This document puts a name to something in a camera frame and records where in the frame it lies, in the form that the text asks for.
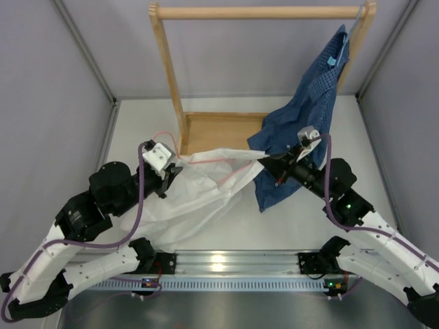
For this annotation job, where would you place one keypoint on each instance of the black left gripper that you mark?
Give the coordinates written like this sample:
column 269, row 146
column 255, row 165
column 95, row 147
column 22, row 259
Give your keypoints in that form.
column 165, row 182

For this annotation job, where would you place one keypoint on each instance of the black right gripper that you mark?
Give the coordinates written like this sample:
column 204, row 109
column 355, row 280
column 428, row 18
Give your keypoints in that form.
column 280, row 167

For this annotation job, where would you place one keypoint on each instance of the pink wire hanger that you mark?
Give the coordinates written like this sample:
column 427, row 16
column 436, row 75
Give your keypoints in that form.
column 223, row 163

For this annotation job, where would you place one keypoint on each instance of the white shirt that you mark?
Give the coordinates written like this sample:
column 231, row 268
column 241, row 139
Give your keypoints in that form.
column 195, row 200

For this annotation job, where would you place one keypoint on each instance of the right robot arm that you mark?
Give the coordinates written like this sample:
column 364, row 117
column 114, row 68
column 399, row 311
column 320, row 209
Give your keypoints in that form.
column 370, row 248

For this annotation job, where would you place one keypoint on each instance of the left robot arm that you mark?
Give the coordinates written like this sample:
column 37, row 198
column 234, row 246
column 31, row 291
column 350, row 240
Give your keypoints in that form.
column 69, row 261

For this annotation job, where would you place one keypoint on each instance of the blue checked shirt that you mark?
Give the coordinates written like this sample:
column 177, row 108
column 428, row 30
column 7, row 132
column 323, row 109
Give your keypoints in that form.
column 312, row 104

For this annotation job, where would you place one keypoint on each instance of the light blue hanger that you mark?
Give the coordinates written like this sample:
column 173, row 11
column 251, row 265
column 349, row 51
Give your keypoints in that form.
column 348, row 36

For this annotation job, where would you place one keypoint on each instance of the wooden clothes rack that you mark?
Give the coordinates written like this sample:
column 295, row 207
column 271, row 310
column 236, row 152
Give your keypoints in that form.
column 202, row 131

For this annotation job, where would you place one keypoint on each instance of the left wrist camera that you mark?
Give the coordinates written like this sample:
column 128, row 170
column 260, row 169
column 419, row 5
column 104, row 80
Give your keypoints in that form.
column 159, row 156

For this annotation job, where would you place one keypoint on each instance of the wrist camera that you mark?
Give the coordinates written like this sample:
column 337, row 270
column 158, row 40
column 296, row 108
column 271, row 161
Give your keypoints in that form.
column 309, row 138
column 159, row 156

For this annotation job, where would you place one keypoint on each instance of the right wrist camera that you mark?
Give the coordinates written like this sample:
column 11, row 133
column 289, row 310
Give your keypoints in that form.
column 309, row 138

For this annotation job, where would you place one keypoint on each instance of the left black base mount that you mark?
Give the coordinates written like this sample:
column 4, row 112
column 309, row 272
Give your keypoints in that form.
column 164, row 263

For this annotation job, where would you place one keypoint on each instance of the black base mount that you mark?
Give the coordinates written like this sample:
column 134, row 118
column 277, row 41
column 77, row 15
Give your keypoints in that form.
column 164, row 263
column 311, row 265

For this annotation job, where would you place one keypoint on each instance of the aluminium mounting rail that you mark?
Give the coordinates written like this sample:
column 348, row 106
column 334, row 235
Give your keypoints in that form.
column 237, row 262

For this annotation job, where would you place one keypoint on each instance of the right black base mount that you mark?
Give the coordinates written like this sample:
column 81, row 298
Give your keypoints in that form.
column 311, row 265

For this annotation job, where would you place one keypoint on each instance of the slotted grey cable duct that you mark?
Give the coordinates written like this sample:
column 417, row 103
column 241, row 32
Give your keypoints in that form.
column 216, row 284

